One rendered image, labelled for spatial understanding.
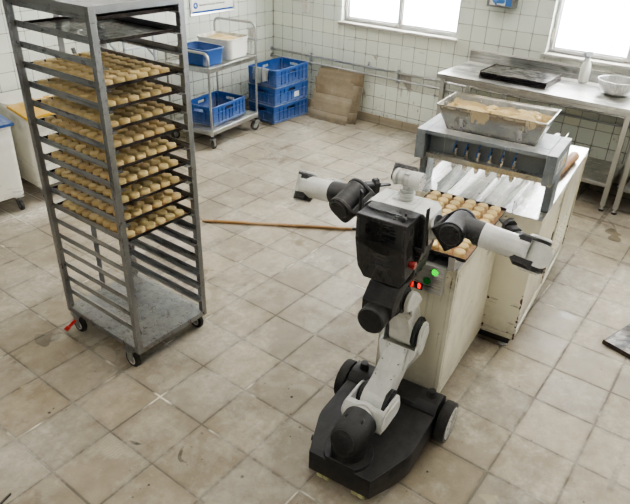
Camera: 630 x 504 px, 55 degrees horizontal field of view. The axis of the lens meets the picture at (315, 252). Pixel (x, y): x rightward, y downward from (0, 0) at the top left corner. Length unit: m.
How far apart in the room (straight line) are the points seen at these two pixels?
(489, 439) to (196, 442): 1.38
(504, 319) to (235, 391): 1.53
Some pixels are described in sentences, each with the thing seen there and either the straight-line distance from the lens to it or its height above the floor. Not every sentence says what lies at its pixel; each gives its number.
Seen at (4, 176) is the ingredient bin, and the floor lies 0.32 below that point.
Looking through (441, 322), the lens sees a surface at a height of 0.55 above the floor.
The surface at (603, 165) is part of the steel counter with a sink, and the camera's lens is 6.04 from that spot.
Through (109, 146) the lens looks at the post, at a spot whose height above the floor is 1.26.
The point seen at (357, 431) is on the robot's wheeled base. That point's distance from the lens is 2.55.
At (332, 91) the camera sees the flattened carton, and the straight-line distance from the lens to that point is 7.19.
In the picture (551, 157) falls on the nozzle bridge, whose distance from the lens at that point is 3.12.
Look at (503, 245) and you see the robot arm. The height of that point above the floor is 1.19.
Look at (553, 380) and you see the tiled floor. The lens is 3.56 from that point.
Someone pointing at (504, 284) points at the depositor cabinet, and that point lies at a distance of 3.45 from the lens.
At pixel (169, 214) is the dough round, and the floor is 0.79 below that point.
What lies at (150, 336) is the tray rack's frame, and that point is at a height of 0.15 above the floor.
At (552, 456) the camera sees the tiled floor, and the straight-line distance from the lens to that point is 3.15.
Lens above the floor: 2.19
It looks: 30 degrees down
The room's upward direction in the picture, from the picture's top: 2 degrees clockwise
